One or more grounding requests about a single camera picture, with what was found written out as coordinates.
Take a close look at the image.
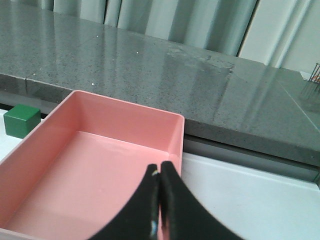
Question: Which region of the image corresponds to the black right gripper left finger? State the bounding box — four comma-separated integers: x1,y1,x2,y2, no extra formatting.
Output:
90,164,160,240

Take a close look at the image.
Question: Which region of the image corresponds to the pink plastic bin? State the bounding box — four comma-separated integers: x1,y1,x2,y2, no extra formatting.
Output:
0,90,185,240

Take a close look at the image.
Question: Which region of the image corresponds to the right green wooden cube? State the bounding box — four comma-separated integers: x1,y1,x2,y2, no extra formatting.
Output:
3,104,41,139

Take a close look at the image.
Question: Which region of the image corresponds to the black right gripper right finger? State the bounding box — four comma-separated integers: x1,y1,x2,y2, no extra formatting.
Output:
159,161,242,240

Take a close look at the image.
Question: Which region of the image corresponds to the wire rack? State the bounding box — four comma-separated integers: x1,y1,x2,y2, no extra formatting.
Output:
299,62,320,101

